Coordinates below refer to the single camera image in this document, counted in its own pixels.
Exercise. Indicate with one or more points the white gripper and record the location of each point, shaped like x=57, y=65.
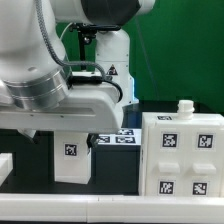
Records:
x=87, y=108

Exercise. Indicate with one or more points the white cabinet drawer box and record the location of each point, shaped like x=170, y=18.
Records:
x=72, y=157

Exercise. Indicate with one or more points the small white cabinet panel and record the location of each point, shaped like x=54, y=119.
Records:
x=168, y=163

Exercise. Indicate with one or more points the large white cabinet body box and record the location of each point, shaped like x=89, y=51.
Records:
x=189, y=122

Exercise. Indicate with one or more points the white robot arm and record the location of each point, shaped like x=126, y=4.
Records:
x=36, y=90

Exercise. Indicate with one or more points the white marker sheet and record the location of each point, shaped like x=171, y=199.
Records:
x=122, y=137

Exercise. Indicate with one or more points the white left rail piece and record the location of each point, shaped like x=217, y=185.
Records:
x=6, y=166

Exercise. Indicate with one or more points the white front rail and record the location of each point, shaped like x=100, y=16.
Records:
x=115, y=209

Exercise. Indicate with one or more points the black camera on stand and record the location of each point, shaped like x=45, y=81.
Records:
x=86, y=33

